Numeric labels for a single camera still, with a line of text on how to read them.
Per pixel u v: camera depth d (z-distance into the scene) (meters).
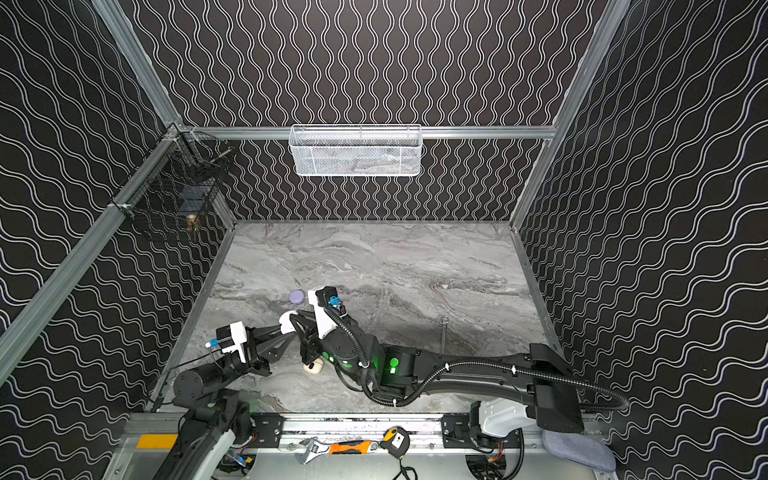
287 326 0.61
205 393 0.54
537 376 0.42
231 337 0.54
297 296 0.99
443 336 0.91
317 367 0.84
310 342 0.53
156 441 0.72
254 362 0.58
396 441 0.71
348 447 0.72
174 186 0.93
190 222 0.83
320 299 0.52
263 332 0.62
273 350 0.62
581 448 0.70
